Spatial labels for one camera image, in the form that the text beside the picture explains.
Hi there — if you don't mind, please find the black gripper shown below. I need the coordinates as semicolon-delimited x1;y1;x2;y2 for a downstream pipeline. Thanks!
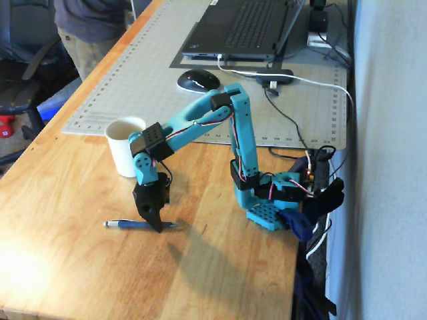
132;172;171;233

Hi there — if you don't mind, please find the blue ballpoint pen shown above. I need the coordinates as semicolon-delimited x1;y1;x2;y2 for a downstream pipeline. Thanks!
103;219;181;230

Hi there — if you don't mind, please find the white ceramic mug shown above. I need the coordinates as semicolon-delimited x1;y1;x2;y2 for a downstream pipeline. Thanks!
105;116;147;178

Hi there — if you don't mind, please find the black computer mouse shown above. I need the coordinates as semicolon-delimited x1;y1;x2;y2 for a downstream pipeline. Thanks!
176;69;221;93

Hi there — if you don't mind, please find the blue black bar clamp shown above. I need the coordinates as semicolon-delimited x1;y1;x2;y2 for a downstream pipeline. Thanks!
279;156;345;320

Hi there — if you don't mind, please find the grey gridded cutting mat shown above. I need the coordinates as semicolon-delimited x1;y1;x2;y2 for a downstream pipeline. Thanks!
62;0;348;150

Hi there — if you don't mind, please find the blue floor item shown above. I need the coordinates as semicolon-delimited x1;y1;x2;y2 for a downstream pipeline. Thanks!
36;79;81;121

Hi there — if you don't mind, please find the red object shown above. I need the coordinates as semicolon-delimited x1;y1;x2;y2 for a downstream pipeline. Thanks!
0;115;16;139

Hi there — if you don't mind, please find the black usb hub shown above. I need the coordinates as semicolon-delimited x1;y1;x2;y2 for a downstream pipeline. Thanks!
256;69;294;85

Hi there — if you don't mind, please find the person in grey shirt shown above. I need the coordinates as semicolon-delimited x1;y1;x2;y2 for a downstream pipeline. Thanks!
53;0;133;81

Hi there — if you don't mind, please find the black office chair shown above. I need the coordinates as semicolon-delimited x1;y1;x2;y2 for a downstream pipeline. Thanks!
0;0;83;166

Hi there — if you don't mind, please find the black laptop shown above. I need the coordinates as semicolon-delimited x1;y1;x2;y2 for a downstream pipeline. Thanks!
181;0;306;63

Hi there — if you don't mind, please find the black device on stand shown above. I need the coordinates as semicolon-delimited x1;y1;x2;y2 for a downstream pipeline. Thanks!
306;0;331;47

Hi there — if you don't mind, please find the thin black cable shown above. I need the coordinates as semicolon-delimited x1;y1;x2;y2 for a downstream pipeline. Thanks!
265;87;336;163

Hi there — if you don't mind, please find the white cable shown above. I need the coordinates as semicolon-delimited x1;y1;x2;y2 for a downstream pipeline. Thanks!
216;55;355;261

